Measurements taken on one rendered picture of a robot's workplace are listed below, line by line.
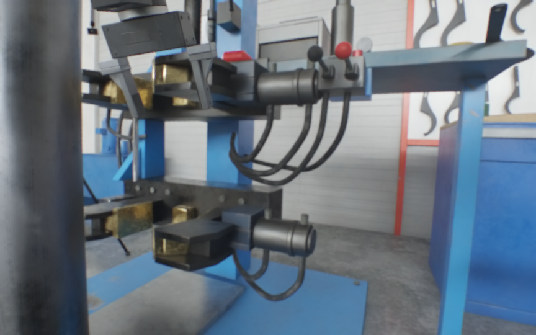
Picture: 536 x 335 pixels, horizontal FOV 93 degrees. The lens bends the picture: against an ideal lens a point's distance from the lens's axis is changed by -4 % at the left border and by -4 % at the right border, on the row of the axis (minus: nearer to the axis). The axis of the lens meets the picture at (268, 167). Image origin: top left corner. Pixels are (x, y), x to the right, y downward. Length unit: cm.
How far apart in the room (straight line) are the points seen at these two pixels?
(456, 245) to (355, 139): 176
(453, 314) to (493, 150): 76
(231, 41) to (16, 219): 104
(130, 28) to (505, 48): 86
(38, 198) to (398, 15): 282
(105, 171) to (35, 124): 277
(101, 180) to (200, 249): 277
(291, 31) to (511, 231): 130
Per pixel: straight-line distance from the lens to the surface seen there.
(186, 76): 79
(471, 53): 92
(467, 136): 106
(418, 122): 266
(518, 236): 164
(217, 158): 130
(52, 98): 69
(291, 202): 287
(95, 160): 356
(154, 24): 48
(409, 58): 90
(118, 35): 51
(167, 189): 120
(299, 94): 80
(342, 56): 60
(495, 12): 77
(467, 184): 107
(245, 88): 84
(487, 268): 165
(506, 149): 157
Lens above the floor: 77
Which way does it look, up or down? 4 degrees down
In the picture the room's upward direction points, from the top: 2 degrees clockwise
